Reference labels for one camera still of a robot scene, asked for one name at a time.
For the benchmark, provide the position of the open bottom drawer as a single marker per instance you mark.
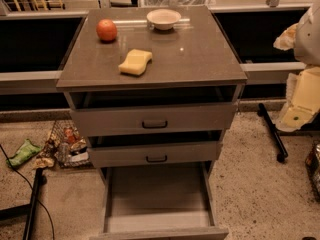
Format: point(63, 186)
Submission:
point(159, 202)

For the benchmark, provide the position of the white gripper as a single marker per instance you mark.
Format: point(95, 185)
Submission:
point(308, 42)

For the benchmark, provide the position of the black stand leg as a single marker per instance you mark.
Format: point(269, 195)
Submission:
point(282, 152)
point(28, 210)

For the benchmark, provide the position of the orange fruit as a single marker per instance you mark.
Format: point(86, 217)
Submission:
point(106, 30)

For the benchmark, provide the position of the black stand leg right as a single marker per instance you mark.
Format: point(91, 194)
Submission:
point(282, 152)

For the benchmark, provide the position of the middle drawer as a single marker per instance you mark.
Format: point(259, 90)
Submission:
point(155, 154)

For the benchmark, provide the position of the top drawer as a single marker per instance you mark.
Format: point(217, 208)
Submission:
point(153, 119)

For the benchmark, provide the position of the green snack bag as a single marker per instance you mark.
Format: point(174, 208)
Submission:
point(25, 152)

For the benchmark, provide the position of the wire basket with snacks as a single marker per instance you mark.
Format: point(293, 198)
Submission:
point(64, 147)

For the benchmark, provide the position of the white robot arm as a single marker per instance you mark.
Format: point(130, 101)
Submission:
point(307, 42)

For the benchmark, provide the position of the white bowl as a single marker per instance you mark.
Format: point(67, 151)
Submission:
point(163, 19)

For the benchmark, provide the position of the grey drawer cabinet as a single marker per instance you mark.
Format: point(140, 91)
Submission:
point(192, 63)

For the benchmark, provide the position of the yellow sponge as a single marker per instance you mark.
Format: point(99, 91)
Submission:
point(135, 62)

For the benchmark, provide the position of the black stand leg left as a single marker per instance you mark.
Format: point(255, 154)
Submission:
point(28, 210)

